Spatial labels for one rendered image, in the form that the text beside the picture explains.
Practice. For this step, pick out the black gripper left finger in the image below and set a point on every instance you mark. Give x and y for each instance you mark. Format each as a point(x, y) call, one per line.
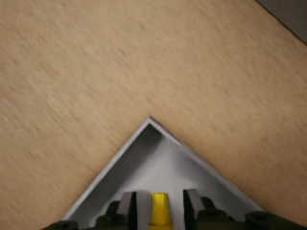
point(124, 219)

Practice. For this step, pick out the yellow wire connector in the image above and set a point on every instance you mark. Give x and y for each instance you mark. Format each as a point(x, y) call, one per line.
point(160, 214)

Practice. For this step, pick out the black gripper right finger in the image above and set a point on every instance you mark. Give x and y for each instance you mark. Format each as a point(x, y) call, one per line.
point(215, 219)

